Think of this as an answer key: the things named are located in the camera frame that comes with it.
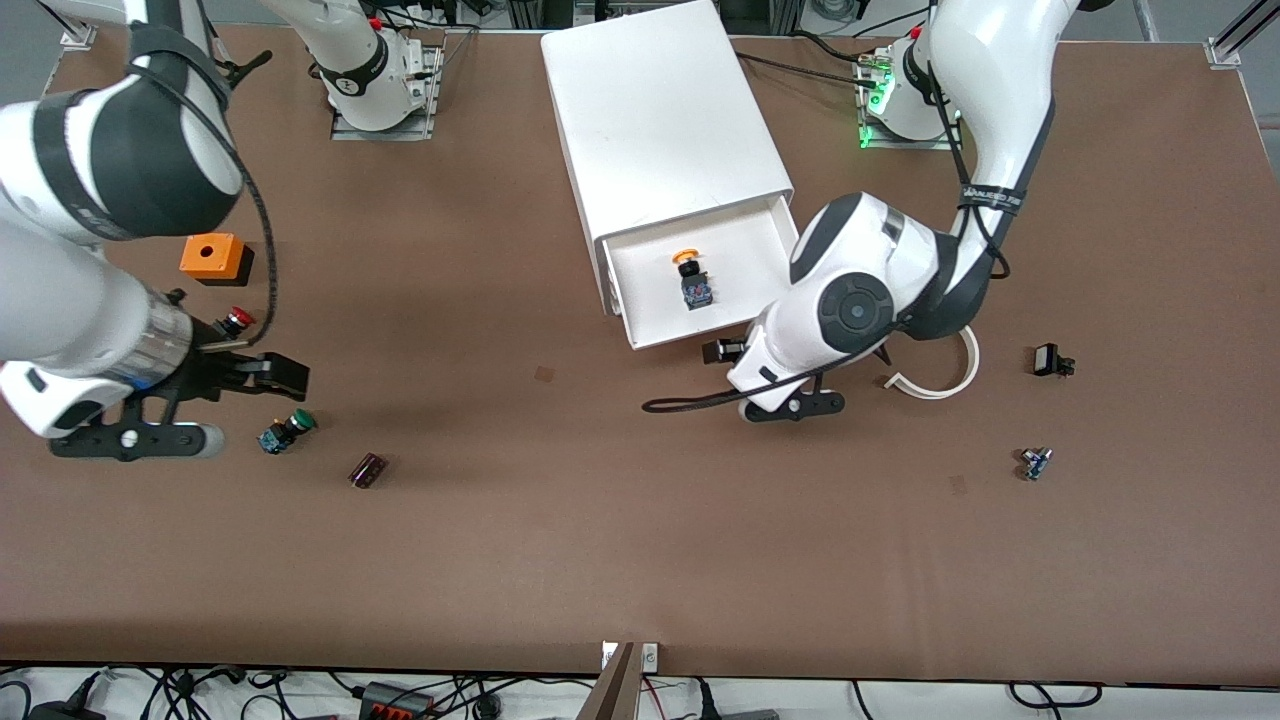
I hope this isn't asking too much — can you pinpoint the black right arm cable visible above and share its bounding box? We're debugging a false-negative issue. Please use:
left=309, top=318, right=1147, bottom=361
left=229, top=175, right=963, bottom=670
left=130, top=55, right=278, bottom=351

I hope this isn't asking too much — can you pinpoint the black floor cable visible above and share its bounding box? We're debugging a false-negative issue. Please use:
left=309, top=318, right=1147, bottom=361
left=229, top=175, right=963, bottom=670
left=1005, top=680, right=1103, bottom=711

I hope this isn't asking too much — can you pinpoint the aluminium frame post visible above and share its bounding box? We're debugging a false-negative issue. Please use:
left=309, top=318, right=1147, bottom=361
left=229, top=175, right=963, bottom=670
left=35, top=0, right=98, bottom=49
left=1205, top=0, right=1280, bottom=69

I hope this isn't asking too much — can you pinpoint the yellow push button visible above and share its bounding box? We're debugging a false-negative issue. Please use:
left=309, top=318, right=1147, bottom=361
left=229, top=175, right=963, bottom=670
left=672, top=248, right=713, bottom=311

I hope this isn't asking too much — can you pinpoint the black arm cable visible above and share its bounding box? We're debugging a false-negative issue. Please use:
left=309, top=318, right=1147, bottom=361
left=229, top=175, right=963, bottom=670
left=130, top=55, right=278, bottom=351
left=640, top=0, right=1011, bottom=413

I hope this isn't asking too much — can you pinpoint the black table cable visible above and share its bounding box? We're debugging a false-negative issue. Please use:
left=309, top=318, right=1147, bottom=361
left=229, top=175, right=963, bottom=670
left=735, top=50, right=869, bottom=86

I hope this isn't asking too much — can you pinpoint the white curved plastic clip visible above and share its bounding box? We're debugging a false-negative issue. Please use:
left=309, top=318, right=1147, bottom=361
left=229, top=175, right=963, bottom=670
left=885, top=325, right=981, bottom=401

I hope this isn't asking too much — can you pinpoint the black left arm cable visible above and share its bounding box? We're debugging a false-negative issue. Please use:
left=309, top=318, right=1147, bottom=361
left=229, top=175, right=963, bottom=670
left=640, top=0, right=1011, bottom=413

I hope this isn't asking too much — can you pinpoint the green push button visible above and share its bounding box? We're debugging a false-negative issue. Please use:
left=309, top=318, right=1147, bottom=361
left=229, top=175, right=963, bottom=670
left=258, top=408, right=317, bottom=456

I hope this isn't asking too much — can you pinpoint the black printed cable strap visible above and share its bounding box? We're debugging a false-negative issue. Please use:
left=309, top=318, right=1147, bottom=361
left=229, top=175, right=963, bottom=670
left=958, top=180, right=1028, bottom=217

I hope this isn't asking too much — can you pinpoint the white drawer cabinet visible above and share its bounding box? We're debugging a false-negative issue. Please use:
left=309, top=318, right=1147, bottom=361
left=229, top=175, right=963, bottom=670
left=540, top=0, right=796, bottom=317

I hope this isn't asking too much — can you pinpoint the white plastic drawer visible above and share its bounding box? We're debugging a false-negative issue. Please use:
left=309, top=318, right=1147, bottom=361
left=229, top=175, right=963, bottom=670
left=603, top=195, right=801, bottom=351

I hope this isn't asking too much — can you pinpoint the brown slanted beam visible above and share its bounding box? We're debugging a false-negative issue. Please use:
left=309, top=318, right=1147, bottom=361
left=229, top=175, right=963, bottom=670
left=575, top=642, right=643, bottom=720

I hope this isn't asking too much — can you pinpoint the orange button box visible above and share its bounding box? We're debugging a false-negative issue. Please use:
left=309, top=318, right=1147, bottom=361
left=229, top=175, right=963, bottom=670
left=180, top=233, right=254, bottom=288

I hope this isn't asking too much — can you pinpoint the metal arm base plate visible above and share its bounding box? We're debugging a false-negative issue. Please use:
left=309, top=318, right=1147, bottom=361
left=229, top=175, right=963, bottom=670
left=858, top=50, right=966, bottom=151
left=330, top=35, right=446, bottom=141

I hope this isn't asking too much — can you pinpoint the black power strip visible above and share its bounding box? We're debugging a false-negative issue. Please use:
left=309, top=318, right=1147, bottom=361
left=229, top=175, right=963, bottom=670
left=358, top=680, right=436, bottom=720

